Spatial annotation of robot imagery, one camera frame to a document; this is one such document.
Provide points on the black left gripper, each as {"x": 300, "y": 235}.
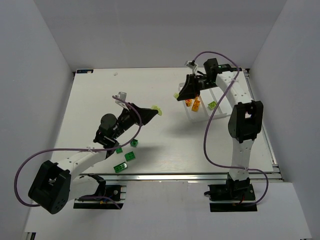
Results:
{"x": 135, "y": 114}

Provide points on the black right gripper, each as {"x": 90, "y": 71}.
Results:
{"x": 195, "y": 84}

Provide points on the light green square lego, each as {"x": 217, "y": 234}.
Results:
{"x": 158, "y": 109}

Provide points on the yellow long lego brick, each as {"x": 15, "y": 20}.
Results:
{"x": 196, "y": 106}

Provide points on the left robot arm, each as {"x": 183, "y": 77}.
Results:
{"x": 57, "y": 183}

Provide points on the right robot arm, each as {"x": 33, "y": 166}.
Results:
{"x": 245, "y": 121}

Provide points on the white divided sorting tray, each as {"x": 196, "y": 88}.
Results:
{"x": 204, "y": 112}

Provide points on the dark green square lego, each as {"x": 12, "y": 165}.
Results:
{"x": 134, "y": 143}

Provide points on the green long lego brick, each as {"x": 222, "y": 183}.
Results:
{"x": 120, "y": 167}

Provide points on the blue label sticker left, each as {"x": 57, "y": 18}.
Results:
{"x": 84, "y": 71}

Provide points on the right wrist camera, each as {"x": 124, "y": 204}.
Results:
{"x": 193, "y": 66}

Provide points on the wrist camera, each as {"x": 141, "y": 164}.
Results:
{"x": 193, "y": 66}
{"x": 120, "y": 99}

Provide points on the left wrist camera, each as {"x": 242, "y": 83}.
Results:
{"x": 120, "y": 99}

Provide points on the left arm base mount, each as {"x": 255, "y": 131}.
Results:
{"x": 93, "y": 192}

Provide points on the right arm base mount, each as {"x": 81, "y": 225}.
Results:
{"x": 222, "y": 200}

